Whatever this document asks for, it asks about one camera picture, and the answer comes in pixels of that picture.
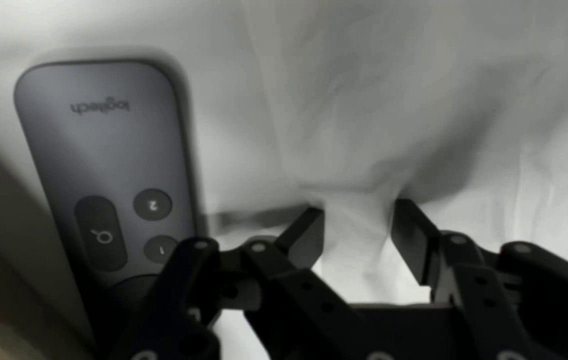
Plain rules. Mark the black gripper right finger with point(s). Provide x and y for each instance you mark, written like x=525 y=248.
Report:
x=513 y=303

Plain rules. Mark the dark grey remote control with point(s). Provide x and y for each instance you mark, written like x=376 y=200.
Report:
x=110 y=148

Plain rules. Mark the white tissue sheet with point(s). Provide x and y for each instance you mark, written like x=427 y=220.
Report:
x=458 y=104

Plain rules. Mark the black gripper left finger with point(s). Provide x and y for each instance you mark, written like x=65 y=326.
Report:
x=292 y=312

